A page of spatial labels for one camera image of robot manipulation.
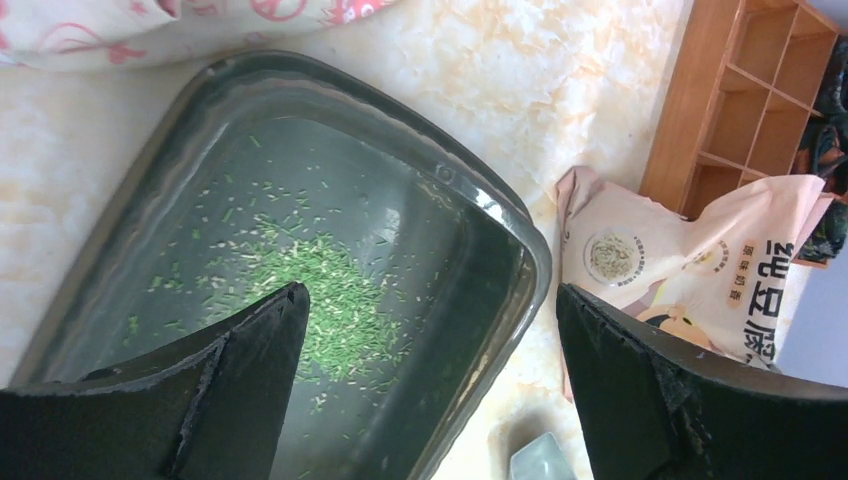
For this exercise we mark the green black rolled tie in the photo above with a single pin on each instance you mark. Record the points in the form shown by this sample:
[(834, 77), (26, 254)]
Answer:
[(828, 237)]

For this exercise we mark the grey metal litter scoop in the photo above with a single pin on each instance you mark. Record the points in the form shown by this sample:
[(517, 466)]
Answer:
[(541, 459)]

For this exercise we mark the green litter granules pile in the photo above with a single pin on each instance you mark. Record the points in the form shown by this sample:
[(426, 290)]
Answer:
[(269, 208)]

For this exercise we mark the pink cat litter bag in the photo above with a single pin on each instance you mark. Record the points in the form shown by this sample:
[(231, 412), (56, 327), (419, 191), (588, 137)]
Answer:
[(719, 281)]

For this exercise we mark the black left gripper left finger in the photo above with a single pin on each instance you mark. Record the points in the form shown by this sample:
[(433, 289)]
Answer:
[(210, 405)]

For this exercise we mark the pink floral cloth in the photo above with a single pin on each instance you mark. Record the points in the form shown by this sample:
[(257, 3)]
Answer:
[(77, 35)]

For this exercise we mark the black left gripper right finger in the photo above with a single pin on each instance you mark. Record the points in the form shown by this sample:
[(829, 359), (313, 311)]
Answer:
[(654, 406)]

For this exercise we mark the dark grey litter box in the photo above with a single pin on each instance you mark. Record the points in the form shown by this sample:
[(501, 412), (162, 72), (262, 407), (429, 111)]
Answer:
[(480, 268)]

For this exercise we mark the orange black rolled tie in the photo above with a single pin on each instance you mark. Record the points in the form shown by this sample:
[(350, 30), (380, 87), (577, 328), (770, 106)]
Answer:
[(823, 153)]

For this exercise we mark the orange wooden compartment organizer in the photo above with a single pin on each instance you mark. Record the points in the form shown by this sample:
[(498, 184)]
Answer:
[(740, 96)]

